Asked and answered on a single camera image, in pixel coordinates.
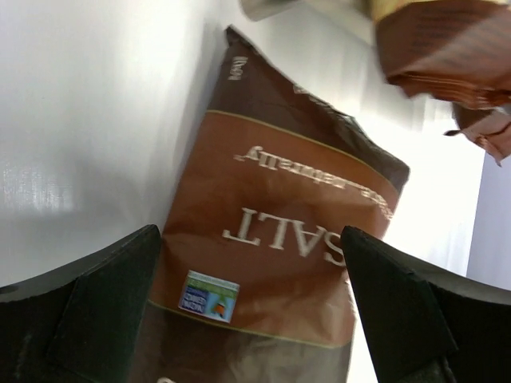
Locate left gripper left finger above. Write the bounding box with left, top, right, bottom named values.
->
left=1, top=225, right=160, bottom=382

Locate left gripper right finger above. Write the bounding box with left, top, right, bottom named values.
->
left=341, top=227, right=510, bottom=382

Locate dark brown sea salt bag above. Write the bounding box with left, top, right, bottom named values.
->
left=129, top=27, right=410, bottom=383

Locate brown Chuba bag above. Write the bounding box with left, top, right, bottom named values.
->
left=370, top=0, right=510, bottom=163

